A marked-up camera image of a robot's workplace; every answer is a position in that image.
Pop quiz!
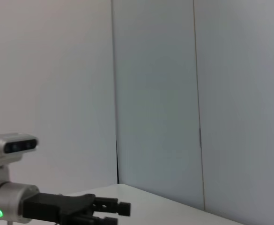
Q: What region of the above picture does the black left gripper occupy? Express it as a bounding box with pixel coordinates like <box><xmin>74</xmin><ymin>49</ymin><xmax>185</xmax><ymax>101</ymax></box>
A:
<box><xmin>23</xmin><ymin>193</ymin><xmax>132</xmax><ymax>225</ymax></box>

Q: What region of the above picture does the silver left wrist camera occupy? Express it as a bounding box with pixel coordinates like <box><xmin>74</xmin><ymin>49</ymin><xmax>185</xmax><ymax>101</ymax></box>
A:
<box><xmin>0</xmin><ymin>133</ymin><xmax>39</xmax><ymax>163</ymax></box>

